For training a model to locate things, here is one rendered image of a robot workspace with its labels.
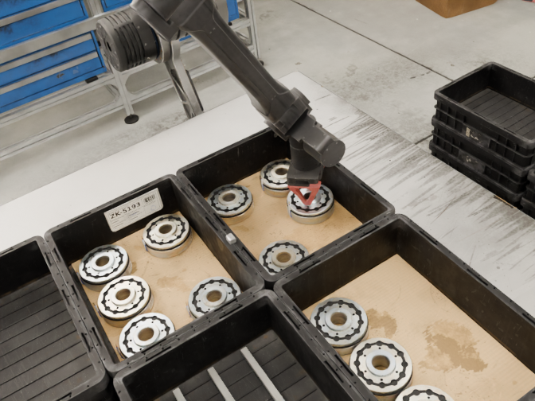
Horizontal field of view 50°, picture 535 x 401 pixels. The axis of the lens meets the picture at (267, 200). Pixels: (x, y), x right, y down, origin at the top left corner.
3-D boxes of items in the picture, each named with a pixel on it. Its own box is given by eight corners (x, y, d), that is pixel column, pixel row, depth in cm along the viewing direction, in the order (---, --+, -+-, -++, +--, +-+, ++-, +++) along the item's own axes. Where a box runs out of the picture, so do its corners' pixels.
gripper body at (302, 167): (325, 154, 122) (323, 126, 117) (318, 186, 115) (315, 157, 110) (295, 153, 123) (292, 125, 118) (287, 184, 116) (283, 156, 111)
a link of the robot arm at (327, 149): (290, 83, 106) (260, 118, 107) (328, 109, 99) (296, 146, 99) (319, 116, 115) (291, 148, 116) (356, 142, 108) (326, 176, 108)
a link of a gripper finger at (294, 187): (326, 190, 125) (324, 157, 119) (321, 213, 120) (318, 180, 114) (296, 188, 127) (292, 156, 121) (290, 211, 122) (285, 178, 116)
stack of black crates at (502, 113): (422, 188, 226) (431, 91, 196) (474, 157, 237) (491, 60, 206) (505, 246, 200) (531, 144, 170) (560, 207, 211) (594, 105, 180)
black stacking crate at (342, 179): (185, 209, 134) (174, 173, 126) (289, 158, 144) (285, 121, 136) (275, 323, 108) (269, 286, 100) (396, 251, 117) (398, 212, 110)
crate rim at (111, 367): (45, 240, 118) (41, 231, 116) (174, 179, 127) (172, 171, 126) (113, 384, 91) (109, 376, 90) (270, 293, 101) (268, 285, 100)
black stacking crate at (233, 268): (63, 270, 124) (43, 234, 116) (183, 210, 134) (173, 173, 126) (130, 410, 98) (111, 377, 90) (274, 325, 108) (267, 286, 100)
